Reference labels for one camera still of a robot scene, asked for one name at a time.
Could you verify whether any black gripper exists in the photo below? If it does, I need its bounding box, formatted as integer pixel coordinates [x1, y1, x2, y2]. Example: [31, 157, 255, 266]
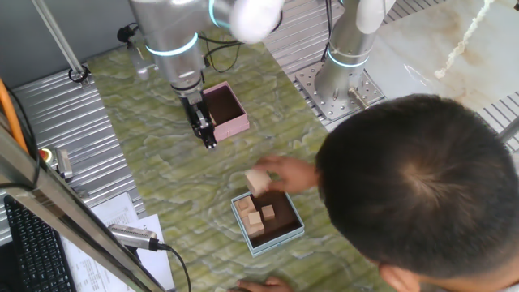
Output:
[180, 92, 218, 150]

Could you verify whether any large light wooden block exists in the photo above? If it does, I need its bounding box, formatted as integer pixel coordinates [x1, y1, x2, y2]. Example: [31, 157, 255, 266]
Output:
[243, 169, 272, 198]

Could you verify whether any pink cardboard box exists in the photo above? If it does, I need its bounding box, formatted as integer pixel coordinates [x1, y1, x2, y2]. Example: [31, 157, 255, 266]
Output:
[201, 80, 251, 144]

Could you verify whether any light blue cardboard box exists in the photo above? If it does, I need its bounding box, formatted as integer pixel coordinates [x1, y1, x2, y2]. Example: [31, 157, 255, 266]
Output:
[230, 190, 306, 259]

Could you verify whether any small silver metal box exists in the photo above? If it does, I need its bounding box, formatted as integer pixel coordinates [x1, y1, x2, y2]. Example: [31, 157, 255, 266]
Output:
[54, 148, 75, 180]

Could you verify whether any person's right hand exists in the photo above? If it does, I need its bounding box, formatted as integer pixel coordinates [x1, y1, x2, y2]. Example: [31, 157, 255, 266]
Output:
[252, 154, 320, 195]

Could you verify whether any person's left hand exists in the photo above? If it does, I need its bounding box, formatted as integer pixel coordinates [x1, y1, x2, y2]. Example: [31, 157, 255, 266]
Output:
[234, 276, 294, 292]

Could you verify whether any green marble pattern table mat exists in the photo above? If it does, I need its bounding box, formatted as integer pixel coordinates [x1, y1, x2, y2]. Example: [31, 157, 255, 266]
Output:
[86, 28, 392, 292]

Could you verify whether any notched light wooden block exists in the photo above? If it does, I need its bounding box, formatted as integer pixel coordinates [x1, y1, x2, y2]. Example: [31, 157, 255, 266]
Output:
[235, 195, 258, 219]

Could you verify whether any printed white paper sheet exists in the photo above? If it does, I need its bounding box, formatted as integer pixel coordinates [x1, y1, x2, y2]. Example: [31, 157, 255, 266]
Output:
[60, 213, 176, 292]

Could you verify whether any thin metal pole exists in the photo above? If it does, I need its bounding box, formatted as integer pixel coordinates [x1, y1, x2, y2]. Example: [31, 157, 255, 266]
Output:
[31, 0, 92, 87]

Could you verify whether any orange tube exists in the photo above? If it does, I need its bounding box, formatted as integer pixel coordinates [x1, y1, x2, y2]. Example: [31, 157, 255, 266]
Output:
[0, 78, 30, 155]

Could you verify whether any black computer keyboard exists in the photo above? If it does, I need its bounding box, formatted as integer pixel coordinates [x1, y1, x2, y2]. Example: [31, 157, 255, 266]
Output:
[2, 194, 78, 292]

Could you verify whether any person's black haired head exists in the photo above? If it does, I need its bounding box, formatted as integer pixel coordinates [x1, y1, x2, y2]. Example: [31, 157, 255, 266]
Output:
[315, 93, 519, 292]

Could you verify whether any white marble pattern sheet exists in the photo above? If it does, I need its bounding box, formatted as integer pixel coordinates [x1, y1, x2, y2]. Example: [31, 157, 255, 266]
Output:
[362, 0, 519, 125]

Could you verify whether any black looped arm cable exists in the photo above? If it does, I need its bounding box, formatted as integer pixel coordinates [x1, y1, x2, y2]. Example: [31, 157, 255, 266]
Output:
[197, 32, 245, 75]

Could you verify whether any grey bracket with black knob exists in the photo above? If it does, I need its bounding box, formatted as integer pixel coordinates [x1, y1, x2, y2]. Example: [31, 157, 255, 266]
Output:
[116, 23, 158, 81]

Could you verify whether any silver camera device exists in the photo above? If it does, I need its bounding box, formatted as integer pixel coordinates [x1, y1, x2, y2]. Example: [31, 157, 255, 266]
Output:
[106, 223, 161, 252]

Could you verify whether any black camera cable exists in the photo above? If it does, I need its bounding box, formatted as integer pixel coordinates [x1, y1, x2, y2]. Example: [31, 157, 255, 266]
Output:
[157, 242, 192, 292]

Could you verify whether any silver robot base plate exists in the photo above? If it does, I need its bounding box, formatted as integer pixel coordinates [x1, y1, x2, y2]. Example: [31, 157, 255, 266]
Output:
[294, 60, 387, 122]

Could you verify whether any black cable at arm base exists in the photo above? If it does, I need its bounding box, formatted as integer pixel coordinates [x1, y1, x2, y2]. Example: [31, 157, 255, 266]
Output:
[320, 0, 335, 64]

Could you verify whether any steel frame bar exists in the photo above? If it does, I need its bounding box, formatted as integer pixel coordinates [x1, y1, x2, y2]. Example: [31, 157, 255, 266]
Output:
[0, 123, 165, 292]

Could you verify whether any black cable along frame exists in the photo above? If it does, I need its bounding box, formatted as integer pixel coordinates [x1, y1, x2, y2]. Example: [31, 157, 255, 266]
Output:
[0, 85, 42, 191]

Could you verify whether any white braided rope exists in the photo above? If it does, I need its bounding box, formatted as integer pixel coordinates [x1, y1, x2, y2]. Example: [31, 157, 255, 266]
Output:
[434, 0, 496, 80]

